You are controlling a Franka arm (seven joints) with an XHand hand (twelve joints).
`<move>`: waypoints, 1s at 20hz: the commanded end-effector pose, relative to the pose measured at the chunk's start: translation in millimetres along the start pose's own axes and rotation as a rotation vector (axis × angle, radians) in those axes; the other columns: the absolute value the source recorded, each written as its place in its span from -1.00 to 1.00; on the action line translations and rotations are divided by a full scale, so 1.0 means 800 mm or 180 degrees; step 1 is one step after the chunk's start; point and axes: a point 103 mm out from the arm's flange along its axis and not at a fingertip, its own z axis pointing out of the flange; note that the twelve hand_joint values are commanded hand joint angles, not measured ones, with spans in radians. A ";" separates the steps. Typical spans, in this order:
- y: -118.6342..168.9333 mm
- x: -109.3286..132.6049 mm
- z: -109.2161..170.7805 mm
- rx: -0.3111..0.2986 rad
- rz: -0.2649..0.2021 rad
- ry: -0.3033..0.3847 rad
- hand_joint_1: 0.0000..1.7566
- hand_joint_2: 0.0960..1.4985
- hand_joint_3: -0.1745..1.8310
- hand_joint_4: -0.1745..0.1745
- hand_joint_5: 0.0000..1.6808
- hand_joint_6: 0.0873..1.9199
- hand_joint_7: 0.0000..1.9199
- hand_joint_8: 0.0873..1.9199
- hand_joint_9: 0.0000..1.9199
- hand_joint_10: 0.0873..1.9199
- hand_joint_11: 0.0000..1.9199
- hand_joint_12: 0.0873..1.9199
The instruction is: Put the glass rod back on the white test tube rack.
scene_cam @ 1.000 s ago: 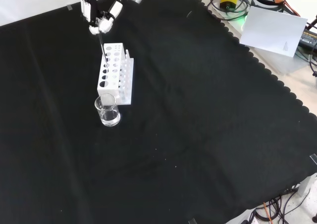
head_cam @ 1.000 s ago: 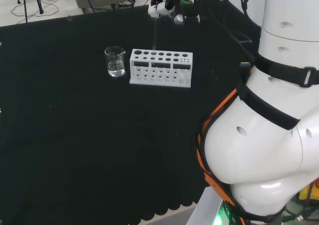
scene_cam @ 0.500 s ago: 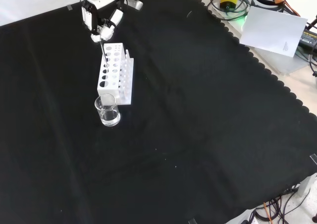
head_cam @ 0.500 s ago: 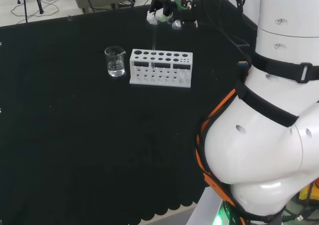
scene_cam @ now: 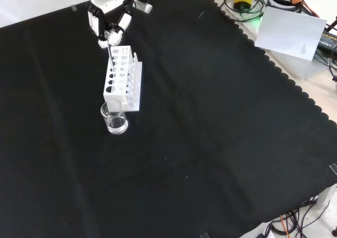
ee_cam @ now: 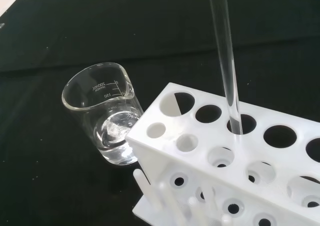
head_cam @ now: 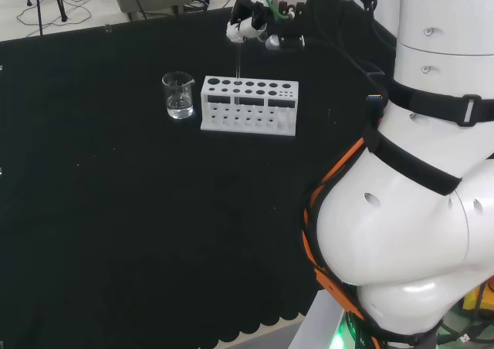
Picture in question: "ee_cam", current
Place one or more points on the white test tube rack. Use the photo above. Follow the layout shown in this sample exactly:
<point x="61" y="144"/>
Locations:
<point x="155" y="166"/>

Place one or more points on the clear glass beaker with water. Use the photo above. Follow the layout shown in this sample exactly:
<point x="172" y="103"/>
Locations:
<point x="82" y="121"/>

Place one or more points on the black bench cloth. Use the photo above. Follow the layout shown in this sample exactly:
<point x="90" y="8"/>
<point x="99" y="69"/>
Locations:
<point x="75" y="23"/>

